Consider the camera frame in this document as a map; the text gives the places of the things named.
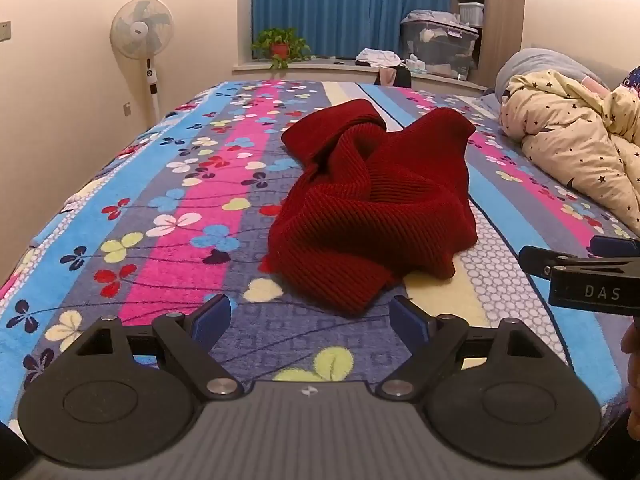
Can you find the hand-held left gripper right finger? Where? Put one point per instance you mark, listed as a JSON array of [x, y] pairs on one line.
[[407, 322]]

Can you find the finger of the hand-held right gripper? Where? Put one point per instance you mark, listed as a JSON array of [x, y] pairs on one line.
[[537, 257], [615, 247]]

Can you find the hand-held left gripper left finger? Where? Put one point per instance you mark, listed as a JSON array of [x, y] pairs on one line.
[[212, 322]]

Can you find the red knitted sweater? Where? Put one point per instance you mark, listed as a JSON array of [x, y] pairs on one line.
[[370, 200]]

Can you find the pile of white clothes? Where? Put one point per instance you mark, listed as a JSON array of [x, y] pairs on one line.
[[377, 56]]

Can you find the person's right hand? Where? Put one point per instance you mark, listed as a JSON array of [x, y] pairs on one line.
[[635, 390]]

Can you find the cream plush toy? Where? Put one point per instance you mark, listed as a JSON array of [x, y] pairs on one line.
[[570, 130]]

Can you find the floral striped blanket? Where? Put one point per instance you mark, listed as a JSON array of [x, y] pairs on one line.
[[165, 200]]

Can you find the grey pillow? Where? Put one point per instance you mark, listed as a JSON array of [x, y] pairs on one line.
[[540, 62]]

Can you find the tissue pack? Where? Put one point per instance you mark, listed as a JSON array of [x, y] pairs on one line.
[[415, 64]]

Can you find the pink and black bag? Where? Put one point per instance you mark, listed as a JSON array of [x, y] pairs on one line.
[[392, 77]]

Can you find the clear plastic storage box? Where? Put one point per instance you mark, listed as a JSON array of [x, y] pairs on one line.
[[435, 45]]

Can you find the white storage basket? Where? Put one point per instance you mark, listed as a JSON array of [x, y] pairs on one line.
[[471, 14]]

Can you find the windowsill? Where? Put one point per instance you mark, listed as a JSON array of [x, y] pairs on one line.
[[310, 67]]

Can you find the potted green plant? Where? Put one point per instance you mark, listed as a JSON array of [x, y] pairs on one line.
[[280, 50]]

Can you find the white standing fan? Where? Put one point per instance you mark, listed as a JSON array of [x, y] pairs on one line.
[[142, 27]]

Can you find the blue curtain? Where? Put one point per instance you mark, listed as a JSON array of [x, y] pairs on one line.
[[340, 5]]

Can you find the wall switch panel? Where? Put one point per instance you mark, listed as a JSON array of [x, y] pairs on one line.
[[5, 31]]

